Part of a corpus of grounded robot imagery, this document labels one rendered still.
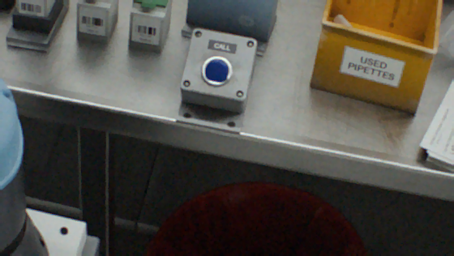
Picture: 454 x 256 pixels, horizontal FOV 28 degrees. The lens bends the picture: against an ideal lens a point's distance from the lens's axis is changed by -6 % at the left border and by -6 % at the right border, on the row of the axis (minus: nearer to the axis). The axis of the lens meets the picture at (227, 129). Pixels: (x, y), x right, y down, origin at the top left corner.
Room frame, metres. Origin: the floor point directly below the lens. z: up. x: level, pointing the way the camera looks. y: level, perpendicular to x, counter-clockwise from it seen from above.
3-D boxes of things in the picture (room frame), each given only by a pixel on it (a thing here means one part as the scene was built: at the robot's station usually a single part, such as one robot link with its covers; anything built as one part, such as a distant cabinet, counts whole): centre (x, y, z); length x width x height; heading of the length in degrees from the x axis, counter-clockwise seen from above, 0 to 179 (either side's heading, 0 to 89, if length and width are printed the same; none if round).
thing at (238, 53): (0.78, 0.02, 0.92); 0.13 x 0.07 x 0.08; 176
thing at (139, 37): (0.84, 0.11, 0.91); 0.05 x 0.04 x 0.07; 176
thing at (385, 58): (0.86, -0.16, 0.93); 0.13 x 0.13 x 0.10; 82
